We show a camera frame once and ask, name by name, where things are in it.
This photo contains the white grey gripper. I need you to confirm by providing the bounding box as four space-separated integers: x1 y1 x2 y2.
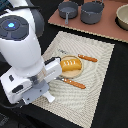
0 57 62 105

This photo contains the golden bread loaf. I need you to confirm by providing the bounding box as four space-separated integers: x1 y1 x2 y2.
60 59 82 72

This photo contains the white toy fish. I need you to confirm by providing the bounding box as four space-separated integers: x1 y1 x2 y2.
43 92 55 103

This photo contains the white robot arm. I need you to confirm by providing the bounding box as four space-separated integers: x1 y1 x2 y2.
0 0 62 105

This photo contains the round beige plate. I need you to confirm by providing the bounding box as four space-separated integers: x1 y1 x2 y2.
61 55 83 78

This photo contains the beige woven placemat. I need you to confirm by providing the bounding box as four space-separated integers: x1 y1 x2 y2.
33 31 114 128

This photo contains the small grey saucepan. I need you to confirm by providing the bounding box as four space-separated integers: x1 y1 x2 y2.
58 1 78 23

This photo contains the large grey pot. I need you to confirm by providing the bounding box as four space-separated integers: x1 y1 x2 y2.
80 0 104 24

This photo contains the pink wooden board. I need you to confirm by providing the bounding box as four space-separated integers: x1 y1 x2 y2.
48 0 128 43

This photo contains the beige bowl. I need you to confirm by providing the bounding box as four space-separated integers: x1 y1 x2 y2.
116 4 128 30

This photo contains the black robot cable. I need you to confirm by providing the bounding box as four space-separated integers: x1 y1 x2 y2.
0 99 28 110

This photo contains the knife with wooden handle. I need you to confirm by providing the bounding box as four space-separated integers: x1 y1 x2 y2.
58 49 98 62

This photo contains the fork with wooden handle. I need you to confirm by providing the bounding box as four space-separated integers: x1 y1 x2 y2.
55 77 86 89

